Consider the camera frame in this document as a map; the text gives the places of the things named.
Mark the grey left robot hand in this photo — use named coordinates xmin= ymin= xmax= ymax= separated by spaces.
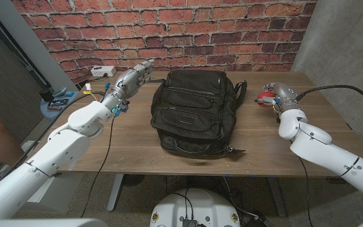
xmin=101 ymin=58 xmax=156 ymax=115

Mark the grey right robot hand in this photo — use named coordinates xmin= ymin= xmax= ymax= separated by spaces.
xmin=254 ymin=81 xmax=299 ymax=114

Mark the red apple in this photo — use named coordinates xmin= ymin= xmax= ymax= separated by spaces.
xmin=256 ymin=91 xmax=277 ymax=108

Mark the black backpack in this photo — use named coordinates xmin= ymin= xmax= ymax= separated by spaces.
xmin=142 ymin=69 xmax=248 ymax=158

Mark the white power strip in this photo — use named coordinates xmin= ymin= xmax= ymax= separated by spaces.
xmin=90 ymin=65 xmax=117 ymax=78

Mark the grey teal small device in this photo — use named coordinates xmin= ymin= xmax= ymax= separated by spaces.
xmin=52 ymin=86 xmax=67 ymax=97

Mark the light blue round stool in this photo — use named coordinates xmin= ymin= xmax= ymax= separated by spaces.
xmin=39 ymin=91 xmax=80 ymax=124

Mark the red brick printed backdrop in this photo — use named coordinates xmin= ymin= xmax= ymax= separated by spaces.
xmin=11 ymin=0 xmax=318 ymax=84

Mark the black cup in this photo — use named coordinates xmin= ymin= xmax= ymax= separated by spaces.
xmin=39 ymin=89 xmax=55 ymax=102

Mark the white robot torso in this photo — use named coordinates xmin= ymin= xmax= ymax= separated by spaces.
xmin=149 ymin=188 xmax=241 ymax=227

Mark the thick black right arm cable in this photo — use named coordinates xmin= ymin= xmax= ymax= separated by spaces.
xmin=296 ymin=84 xmax=363 ymax=124

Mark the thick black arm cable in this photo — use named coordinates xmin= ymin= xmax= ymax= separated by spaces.
xmin=296 ymin=84 xmax=363 ymax=124
xmin=0 ymin=91 xmax=107 ymax=196

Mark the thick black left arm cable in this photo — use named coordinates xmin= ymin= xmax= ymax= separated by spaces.
xmin=0 ymin=91 xmax=107 ymax=196

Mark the thin black left wrist cable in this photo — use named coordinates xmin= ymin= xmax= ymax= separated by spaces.
xmin=80 ymin=115 xmax=115 ymax=218

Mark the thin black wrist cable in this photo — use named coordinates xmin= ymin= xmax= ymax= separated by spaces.
xmin=297 ymin=156 xmax=314 ymax=227
xmin=80 ymin=115 xmax=115 ymax=218

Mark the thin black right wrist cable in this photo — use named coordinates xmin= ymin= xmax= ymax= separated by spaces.
xmin=297 ymin=156 xmax=314 ymax=227

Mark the black door rail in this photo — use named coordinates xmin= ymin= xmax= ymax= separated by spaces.
xmin=0 ymin=3 xmax=52 ymax=92

